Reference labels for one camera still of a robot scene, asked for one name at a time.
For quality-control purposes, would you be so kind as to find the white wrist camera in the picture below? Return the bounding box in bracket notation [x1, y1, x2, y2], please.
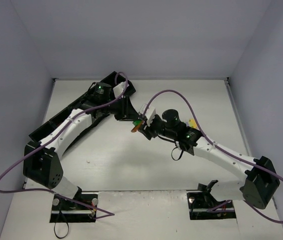
[113, 82, 126, 99]
[138, 103, 156, 127]

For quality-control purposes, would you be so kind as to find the black five-compartment sorting tray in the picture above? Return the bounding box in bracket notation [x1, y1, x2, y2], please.
[28, 71, 137, 151]

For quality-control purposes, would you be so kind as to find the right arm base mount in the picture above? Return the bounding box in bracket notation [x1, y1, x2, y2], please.
[186, 180, 237, 221]

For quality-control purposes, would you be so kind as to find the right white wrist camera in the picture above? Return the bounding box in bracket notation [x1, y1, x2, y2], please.
[138, 103, 156, 127]

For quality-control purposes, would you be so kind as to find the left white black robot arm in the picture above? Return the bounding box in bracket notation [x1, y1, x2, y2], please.
[23, 81, 138, 201]

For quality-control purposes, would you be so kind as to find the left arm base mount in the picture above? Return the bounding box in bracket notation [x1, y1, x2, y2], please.
[49, 194, 97, 223]

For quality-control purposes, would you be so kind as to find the black cable loop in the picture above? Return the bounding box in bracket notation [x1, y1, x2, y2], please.
[53, 209, 70, 237]

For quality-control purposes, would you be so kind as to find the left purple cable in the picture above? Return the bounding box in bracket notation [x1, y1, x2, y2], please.
[0, 72, 129, 221]

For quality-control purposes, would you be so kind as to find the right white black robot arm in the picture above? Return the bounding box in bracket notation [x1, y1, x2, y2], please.
[139, 105, 280, 210]

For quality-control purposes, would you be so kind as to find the purple cable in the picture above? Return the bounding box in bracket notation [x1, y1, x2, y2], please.
[145, 89, 283, 223]
[0, 72, 129, 221]

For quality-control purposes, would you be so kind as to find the brown purple lime lego stack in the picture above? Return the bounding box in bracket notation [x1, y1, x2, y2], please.
[131, 125, 141, 133]

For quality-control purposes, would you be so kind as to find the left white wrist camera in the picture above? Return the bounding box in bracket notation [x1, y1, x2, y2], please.
[113, 82, 126, 99]

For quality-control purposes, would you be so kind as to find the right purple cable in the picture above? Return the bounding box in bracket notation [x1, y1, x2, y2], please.
[145, 89, 283, 223]

